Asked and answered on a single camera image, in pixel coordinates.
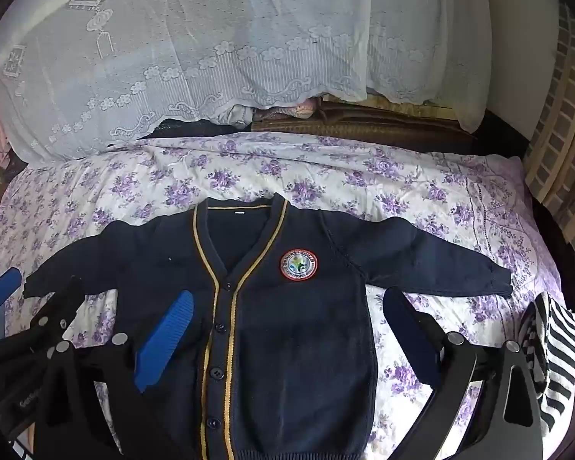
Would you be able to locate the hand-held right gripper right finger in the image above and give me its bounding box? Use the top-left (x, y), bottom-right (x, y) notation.
top-left (382, 287), bottom-right (543, 460)

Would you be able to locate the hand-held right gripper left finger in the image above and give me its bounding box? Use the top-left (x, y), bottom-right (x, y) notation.
top-left (33, 290), bottom-right (195, 460)

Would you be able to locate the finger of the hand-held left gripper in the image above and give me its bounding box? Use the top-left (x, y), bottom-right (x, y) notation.
top-left (24, 275), bottom-right (84, 346)
top-left (0, 267), bottom-right (23, 346)

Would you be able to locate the navy knit cardigan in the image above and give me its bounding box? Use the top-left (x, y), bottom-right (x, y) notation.
top-left (23, 193), bottom-right (513, 460)

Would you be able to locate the black white striped cloth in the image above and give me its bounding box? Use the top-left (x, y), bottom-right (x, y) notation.
top-left (516, 291), bottom-right (575, 434)

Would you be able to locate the purple floral bedsheet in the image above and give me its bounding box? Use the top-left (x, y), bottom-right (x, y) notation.
top-left (0, 131), bottom-right (575, 460)

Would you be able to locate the dark cloth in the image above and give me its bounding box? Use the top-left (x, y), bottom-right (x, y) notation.
top-left (151, 117), bottom-right (255, 137)

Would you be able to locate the pink patterned cloth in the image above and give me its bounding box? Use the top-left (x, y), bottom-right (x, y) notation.
top-left (254, 97), bottom-right (324, 120)

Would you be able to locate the white lace cloth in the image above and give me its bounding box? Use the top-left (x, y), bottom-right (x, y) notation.
top-left (0, 0), bottom-right (490, 164)

